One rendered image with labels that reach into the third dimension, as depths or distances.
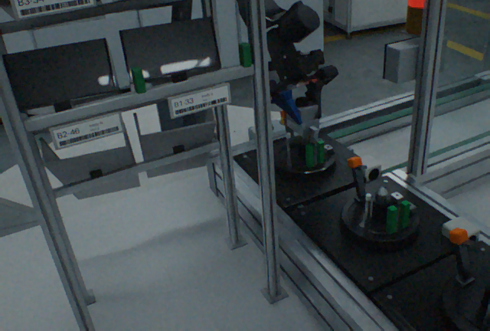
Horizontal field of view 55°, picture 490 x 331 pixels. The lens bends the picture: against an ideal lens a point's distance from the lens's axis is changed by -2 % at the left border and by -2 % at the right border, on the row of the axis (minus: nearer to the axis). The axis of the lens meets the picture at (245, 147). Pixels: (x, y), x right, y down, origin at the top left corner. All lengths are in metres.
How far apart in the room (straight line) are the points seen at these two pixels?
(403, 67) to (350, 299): 0.44
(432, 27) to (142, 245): 0.73
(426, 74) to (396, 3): 4.48
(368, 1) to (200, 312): 4.59
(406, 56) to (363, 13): 4.29
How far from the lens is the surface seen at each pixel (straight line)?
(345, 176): 1.03
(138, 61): 0.68
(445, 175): 1.14
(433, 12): 0.93
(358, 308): 0.78
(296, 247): 0.87
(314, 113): 1.00
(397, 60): 0.95
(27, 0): 0.57
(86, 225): 1.19
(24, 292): 1.08
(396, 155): 1.23
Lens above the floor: 1.54
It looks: 29 degrees down
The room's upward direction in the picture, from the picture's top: 5 degrees counter-clockwise
